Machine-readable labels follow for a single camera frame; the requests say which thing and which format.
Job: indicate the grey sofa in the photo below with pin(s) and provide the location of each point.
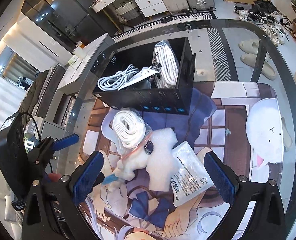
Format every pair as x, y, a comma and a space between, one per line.
55, 85

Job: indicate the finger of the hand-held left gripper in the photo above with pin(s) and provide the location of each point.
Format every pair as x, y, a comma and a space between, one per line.
65, 140
44, 165

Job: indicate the grey coffee table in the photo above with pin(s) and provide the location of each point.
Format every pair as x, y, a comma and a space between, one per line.
88, 65

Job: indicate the black cardboard box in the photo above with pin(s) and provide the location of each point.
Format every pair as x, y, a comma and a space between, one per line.
143, 96

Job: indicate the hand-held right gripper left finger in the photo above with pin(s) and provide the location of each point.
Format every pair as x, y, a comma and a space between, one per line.
88, 177

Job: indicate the red seal zip bag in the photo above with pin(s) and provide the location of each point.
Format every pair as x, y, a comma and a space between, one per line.
128, 128

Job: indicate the grey refrigerator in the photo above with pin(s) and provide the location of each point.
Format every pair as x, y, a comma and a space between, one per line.
70, 7

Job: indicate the printed cartoon desk mat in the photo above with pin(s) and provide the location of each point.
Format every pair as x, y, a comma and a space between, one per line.
237, 105

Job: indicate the black white striped rug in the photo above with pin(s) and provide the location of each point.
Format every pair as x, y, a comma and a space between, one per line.
143, 27

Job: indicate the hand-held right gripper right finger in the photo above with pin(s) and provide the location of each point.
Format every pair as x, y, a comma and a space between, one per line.
220, 177

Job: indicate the woven laundry basket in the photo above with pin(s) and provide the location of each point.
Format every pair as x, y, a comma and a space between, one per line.
126, 11

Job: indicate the small black device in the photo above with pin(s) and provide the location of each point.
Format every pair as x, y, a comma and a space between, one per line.
166, 18

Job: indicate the pile of loose shoes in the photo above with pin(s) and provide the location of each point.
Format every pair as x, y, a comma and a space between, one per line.
262, 17

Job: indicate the white green box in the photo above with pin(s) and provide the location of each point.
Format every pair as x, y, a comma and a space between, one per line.
72, 60

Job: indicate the white printed packet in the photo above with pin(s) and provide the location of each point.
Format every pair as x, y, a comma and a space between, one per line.
190, 177

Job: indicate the beige slipper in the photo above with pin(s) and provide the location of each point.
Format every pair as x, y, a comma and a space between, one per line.
257, 63
249, 46

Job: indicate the white blue plush toy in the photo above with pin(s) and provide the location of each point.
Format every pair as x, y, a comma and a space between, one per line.
160, 152

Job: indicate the black glass cabinet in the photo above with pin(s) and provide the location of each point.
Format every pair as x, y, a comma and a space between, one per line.
40, 12

